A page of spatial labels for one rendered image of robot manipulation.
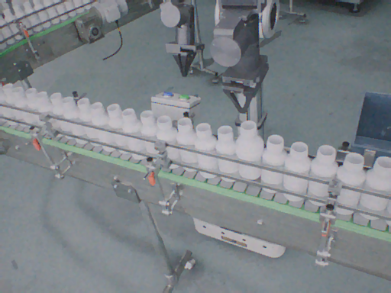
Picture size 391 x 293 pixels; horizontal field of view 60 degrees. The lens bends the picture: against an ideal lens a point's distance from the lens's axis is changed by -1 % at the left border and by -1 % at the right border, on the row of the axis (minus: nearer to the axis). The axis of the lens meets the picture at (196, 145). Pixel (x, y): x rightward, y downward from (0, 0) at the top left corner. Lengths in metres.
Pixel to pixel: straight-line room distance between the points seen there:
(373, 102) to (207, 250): 1.16
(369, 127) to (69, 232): 1.79
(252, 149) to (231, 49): 0.30
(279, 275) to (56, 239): 1.35
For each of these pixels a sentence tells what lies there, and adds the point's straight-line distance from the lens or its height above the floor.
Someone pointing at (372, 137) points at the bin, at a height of 0.74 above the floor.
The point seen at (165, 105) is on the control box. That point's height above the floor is 1.10.
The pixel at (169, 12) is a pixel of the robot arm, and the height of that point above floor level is 1.39.
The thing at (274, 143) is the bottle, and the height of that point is 1.14.
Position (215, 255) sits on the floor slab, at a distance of 1.99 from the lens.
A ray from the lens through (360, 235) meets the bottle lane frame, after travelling 0.92.
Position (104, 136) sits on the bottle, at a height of 1.07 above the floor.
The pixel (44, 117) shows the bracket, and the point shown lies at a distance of 1.21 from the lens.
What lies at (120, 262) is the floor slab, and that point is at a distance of 2.09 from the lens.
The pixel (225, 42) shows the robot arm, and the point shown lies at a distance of 0.60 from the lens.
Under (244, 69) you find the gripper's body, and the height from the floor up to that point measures 1.36.
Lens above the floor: 1.71
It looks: 41 degrees down
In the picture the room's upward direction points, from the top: 10 degrees counter-clockwise
